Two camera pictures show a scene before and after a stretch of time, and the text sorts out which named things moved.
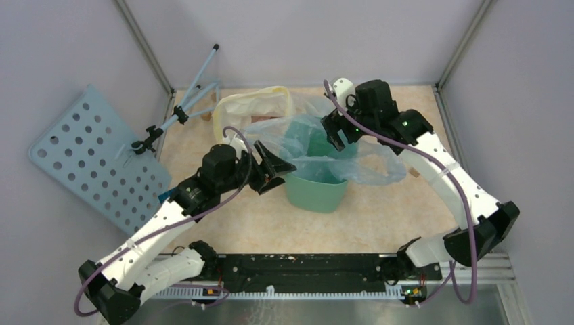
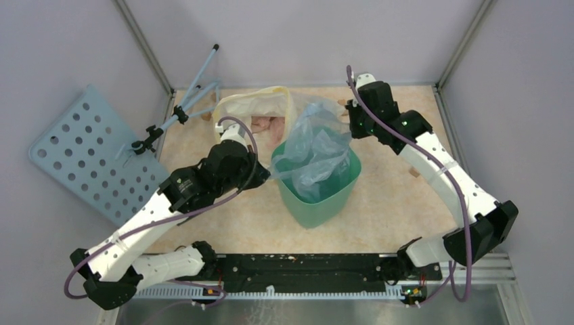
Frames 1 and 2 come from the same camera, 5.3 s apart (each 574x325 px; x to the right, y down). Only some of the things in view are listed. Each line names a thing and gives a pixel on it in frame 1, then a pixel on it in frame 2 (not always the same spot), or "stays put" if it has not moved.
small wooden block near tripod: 206,116 stays put
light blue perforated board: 89,151 stays put
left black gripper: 271,166 → 260,175
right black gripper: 333,123 → 352,110
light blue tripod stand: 207,101 stays put
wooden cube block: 413,172 stays put
